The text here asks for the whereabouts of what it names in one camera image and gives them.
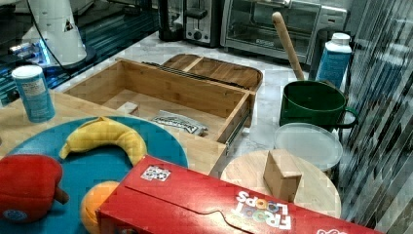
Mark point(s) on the wooden drawer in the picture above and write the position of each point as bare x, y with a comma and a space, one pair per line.
224, 109

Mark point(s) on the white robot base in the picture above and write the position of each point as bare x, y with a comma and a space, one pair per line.
56, 35

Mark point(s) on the small wooden block in drawer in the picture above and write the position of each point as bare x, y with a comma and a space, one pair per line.
129, 108

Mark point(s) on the white food packet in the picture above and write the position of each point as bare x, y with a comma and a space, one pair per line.
180, 122

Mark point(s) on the wooden serving tray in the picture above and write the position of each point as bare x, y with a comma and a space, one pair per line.
228, 73

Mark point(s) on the red Froot Loops box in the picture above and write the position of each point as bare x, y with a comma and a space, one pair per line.
158, 197

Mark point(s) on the wooden wedge block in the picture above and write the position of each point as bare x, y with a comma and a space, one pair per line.
282, 175

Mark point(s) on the silver black toaster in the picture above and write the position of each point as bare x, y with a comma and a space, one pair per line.
202, 22

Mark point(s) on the silver toaster oven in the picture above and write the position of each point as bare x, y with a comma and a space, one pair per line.
247, 25

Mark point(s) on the yellow plush banana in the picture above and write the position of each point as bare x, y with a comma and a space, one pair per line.
105, 131

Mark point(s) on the black coffee maker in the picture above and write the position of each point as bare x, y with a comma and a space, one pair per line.
170, 20

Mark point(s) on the round wooden board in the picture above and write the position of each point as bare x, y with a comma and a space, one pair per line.
315, 192

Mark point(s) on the blue round plate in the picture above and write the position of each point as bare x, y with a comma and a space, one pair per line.
82, 171

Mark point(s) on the blue white-capped bottle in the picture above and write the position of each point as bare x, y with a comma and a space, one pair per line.
335, 59

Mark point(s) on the orange plush fruit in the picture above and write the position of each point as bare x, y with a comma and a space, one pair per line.
93, 199

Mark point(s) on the blue white-capped canister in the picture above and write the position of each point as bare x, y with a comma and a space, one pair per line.
34, 93

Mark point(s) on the red plush apple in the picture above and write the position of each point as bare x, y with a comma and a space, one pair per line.
29, 185

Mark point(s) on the green pot with handle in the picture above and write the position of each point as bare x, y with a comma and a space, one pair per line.
318, 104

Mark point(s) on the wooden rolling pin handle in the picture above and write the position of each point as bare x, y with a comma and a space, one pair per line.
280, 27

